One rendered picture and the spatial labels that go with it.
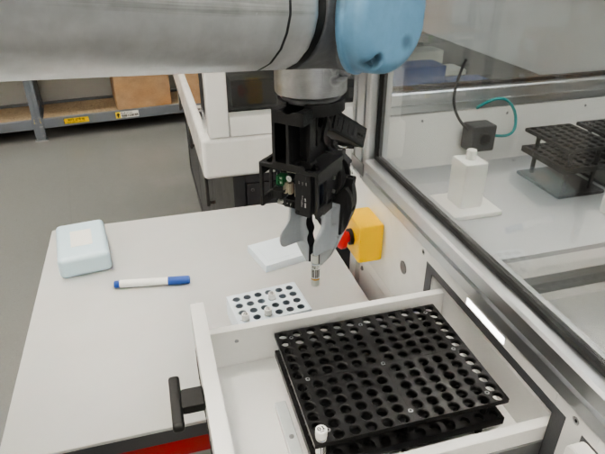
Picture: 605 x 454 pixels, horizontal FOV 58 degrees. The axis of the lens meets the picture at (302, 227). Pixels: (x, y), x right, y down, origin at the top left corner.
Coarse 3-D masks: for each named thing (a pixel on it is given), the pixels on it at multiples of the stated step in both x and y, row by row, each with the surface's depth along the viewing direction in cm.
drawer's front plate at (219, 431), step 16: (192, 304) 69; (192, 320) 67; (208, 336) 64; (208, 352) 61; (208, 368) 59; (208, 384) 57; (208, 400) 55; (208, 416) 54; (224, 416) 54; (224, 432) 52; (224, 448) 50
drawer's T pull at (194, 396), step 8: (176, 376) 61; (168, 384) 60; (176, 384) 59; (176, 392) 58; (184, 392) 59; (192, 392) 59; (200, 392) 59; (176, 400) 57; (184, 400) 58; (192, 400) 58; (200, 400) 58; (176, 408) 56; (184, 408) 57; (192, 408) 57; (200, 408) 57; (176, 416) 56; (176, 424) 55; (184, 424) 55; (176, 432) 55
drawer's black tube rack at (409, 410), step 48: (336, 336) 68; (384, 336) 68; (432, 336) 68; (288, 384) 65; (336, 384) 61; (384, 384) 61; (432, 384) 61; (480, 384) 61; (336, 432) 56; (384, 432) 59; (432, 432) 59
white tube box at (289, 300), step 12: (264, 288) 94; (276, 288) 95; (288, 288) 96; (228, 300) 91; (240, 300) 91; (252, 300) 91; (264, 300) 92; (276, 300) 91; (288, 300) 92; (300, 300) 92; (228, 312) 93; (240, 312) 89; (252, 312) 90; (264, 312) 89; (276, 312) 90; (288, 312) 89; (300, 312) 89
